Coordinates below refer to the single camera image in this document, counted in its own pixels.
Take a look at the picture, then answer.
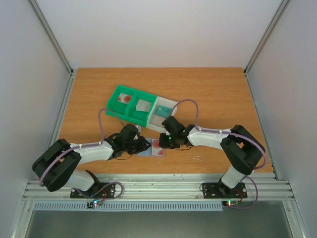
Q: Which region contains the white red circles card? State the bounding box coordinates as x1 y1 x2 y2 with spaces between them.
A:
151 139 163 156

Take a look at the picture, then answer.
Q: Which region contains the white floral credit card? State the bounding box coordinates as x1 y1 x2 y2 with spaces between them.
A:
141 102 152 112

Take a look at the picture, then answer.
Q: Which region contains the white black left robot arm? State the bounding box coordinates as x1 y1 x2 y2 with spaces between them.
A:
32 124 151 197

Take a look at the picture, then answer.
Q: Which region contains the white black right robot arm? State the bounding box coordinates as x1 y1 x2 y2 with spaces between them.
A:
159 116 265 197

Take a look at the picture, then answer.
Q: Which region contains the teal credit card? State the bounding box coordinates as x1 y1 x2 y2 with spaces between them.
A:
156 105 171 118

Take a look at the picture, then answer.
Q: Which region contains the silver grey card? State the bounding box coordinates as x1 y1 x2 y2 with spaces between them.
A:
136 100 148 112

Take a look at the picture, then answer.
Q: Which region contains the red patterned card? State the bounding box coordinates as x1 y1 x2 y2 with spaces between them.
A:
117 93 132 104

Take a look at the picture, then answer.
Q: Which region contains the green double storage bin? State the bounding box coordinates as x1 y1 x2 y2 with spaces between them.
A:
106 85 157 127

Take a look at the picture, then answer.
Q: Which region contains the white storage bin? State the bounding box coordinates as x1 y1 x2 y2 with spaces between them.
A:
146 97 177 133

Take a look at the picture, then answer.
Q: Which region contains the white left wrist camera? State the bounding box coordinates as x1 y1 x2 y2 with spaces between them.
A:
135 125 142 133

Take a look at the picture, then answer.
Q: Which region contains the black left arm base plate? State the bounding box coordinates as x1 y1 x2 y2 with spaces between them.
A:
70 182 115 199

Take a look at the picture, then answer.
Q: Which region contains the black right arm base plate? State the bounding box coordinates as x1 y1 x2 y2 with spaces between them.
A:
199 182 248 199

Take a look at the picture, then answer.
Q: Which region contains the aluminium front rail frame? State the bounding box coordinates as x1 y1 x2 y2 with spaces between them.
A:
22 172 295 201

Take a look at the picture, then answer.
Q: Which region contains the grey slotted cable duct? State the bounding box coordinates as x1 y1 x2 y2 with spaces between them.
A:
33 201 223 212

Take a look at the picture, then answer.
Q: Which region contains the left aluminium corner post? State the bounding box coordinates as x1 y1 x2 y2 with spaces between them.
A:
27 0 74 75

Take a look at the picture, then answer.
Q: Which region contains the aluminium corner post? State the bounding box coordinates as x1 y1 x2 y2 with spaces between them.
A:
27 0 74 75
243 0 291 77

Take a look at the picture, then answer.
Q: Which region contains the right aluminium corner post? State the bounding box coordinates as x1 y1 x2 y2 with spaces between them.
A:
243 0 291 77

